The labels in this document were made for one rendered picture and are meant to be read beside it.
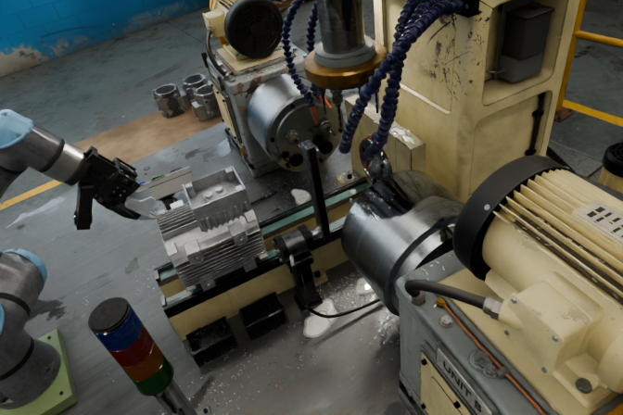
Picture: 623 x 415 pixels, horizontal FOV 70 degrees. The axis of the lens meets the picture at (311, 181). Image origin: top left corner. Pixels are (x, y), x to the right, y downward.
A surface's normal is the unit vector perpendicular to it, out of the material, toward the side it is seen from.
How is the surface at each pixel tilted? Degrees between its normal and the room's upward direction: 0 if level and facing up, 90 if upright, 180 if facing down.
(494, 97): 3
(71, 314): 0
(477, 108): 90
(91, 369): 0
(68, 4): 90
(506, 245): 67
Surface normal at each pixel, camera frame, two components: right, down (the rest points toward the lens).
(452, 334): -0.15, -0.77
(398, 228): -0.55, -0.50
